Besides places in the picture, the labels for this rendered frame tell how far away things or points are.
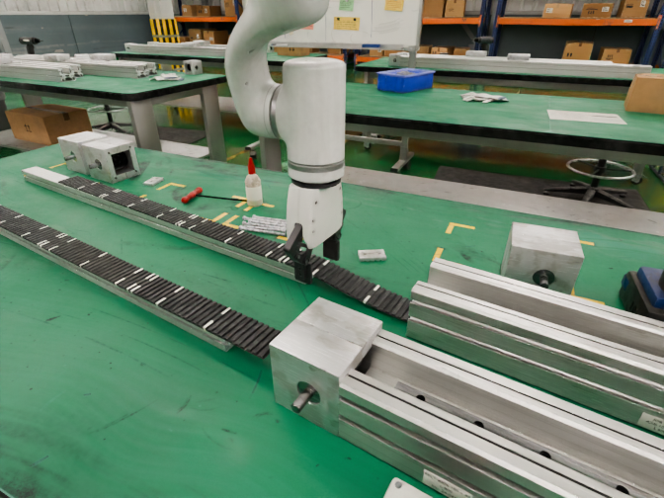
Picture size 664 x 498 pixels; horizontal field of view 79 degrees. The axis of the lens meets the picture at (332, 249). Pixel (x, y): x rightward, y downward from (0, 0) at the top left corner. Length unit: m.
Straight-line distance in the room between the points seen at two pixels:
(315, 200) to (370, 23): 2.88
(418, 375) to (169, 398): 0.30
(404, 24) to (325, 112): 2.80
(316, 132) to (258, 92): 0.10
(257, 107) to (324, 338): 0.33
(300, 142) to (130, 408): 0.39
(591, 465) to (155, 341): 0.54
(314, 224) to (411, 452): 0.33
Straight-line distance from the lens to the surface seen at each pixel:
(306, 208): 0.59
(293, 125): 0.57
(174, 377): 0.58
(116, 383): 0.61
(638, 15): 10.02
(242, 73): 0.57
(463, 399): 0.47
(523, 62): 3.77
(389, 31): 3.36
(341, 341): 0.46
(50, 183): 1.30
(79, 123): 4.30
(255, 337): 0.56
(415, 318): 0.60
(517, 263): 0.70
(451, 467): 0.43
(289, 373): 0.47
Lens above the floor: 1.19
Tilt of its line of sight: 30 degrees down
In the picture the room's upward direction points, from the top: straight up
